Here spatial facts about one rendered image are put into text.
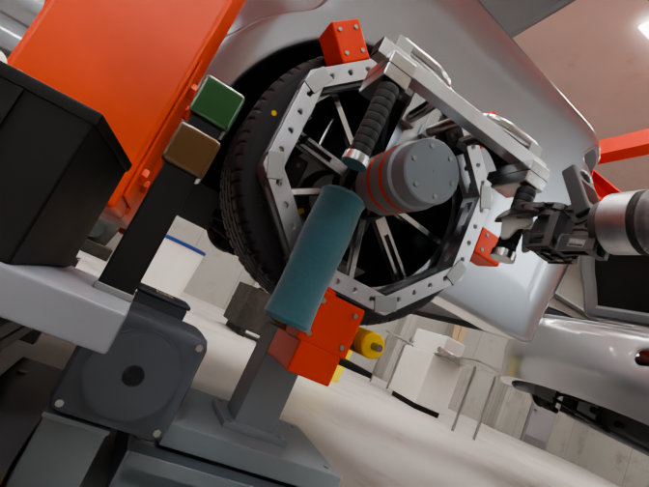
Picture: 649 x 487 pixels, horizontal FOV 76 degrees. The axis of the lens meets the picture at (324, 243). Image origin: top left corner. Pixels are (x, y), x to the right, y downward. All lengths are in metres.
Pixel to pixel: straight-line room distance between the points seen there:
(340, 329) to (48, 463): 0.52
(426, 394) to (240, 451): 6.33
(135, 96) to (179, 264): 4.76
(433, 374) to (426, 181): 6.44
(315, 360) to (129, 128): 0.55
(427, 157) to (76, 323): 0.66
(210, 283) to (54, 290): 9.59
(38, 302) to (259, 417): 0.77
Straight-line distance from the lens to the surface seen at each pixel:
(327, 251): 0.72
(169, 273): 5.29
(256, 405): 1.03
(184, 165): 0.39
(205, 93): 0.41
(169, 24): 0.60
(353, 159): 0.66
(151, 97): 0.57
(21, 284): 0.33
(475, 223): 1.08
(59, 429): 0.80
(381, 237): 1.04
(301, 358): 0.86
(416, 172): 0.80
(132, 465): 0.89
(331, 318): 0.86
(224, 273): 9.93
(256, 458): 0.96
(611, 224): 0.69
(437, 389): 7.29
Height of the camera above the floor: 0.49
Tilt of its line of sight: 11 degrees up
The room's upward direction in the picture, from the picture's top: 25 degrees clockwise
